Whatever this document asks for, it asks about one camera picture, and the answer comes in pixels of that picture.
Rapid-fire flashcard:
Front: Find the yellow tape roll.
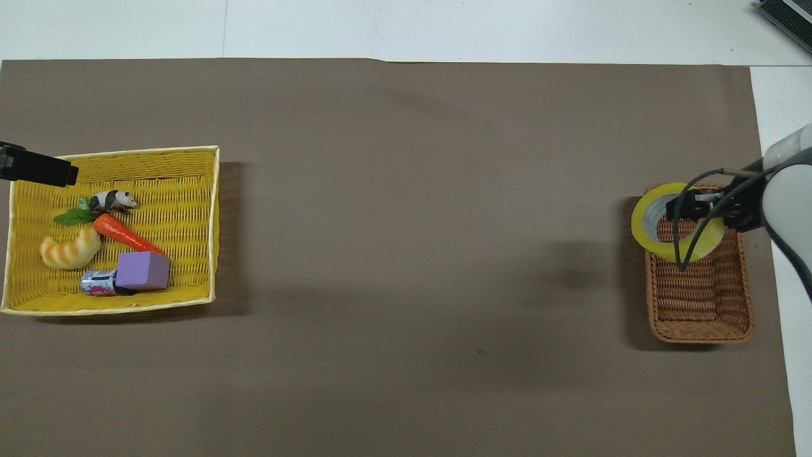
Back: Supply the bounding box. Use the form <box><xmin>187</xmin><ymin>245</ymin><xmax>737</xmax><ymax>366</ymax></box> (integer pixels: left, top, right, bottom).
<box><xmin>631</xmin><ymin>182</ymin><xmax>726</xmax><ymax>264</ymax></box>

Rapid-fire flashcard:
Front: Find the yellow woven basket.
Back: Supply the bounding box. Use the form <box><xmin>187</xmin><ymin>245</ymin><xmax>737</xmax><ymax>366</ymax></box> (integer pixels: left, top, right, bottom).
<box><xmin>0</xmin><ymin>145</ymin><xmax>221</xmax><ymax>316</ymax></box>

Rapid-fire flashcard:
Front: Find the toy croissant bread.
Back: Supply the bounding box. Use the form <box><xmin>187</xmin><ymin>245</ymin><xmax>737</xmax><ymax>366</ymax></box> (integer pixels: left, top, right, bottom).
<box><xmin>39</xmin><ymin>227</ymin><xmax>102</xmax><ymax>270</ymax></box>

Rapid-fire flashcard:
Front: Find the orange toy carrot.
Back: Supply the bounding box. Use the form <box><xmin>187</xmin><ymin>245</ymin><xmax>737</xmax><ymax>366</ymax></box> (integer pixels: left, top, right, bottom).
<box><xmin>53</xmin><ymin>197</ymin><xmax>167</xmax><ymax>257</ymax></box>

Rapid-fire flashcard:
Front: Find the black and white panda toy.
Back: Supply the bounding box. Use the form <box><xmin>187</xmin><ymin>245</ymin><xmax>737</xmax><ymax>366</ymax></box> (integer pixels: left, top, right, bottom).
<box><xmin>88</xmin><ymin>189</ymin><xmax>138</xmax><ymax>214</ymax></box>

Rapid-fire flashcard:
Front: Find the black cable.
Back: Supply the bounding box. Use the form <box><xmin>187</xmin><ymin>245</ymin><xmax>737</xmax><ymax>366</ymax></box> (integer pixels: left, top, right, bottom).
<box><xmin>672</xmin><ymin>162</ymin><xmax>772</xmax><ymax>274</ymax></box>

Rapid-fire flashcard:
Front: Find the dark grey device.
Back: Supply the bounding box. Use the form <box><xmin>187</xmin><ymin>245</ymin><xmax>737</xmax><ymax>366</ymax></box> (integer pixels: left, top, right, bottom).
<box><xmin>754</xmin><ymin>0</ymin><xmax>812</xmax><ymax>38</ymax></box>

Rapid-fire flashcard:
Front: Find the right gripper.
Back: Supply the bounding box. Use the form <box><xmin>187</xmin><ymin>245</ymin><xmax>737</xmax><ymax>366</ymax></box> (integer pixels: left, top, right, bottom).
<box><xmin>683</xmin><ymin>166</ymin><xmax>766</xmax><ymax>233</ymax></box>

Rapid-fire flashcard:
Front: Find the small printed can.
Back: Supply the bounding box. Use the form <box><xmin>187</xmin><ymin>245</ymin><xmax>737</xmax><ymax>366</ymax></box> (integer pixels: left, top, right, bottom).
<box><xmin>81</xmin><ymin>269</ymin><xmax>135</xmax><ymax>298</ymax></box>

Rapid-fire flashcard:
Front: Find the purple foam block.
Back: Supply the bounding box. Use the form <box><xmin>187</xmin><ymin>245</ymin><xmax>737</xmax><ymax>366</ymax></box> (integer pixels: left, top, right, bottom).
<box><xmin>115</xmin><ymin>251</ymin><xmax>171</xmax><ymax>292</ymax></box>

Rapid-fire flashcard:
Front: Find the brown wicker basket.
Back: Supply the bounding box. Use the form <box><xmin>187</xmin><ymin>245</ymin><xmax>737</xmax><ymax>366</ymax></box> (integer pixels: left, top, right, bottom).
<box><xmin>643</xmin><ymin>183</ymin><xmax>756</xmax><ymax>345</ymax></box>

